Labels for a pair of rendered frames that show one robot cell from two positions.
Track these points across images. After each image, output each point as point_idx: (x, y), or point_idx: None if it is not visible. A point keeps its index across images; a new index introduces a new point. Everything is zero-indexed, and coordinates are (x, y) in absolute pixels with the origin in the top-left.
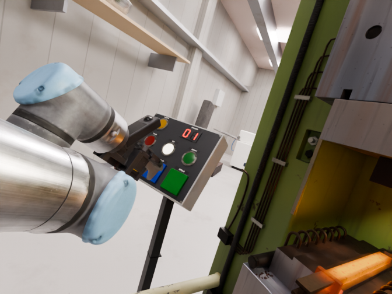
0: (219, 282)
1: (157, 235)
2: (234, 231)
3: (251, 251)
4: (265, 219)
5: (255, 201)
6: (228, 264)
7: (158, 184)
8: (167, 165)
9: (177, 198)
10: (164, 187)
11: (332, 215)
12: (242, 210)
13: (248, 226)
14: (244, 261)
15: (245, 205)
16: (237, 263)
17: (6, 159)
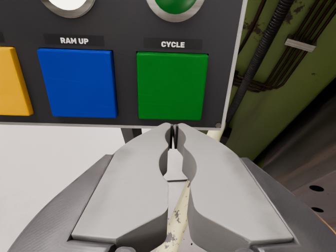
0: (225, 124)
1: (135, 135)
2: (238, 66)
3: (282, 85)
4: (316, 33)
5: (294, 5)
6: (238, 105)
7: (130, 113)
8: (113, 48)
9: (202, 121)
10: (156, 116)
11: None
12: (255, 31)
13: (271, 53)
14: (262, 95)
15: (272, 22)
16: (249, 99)
17: None
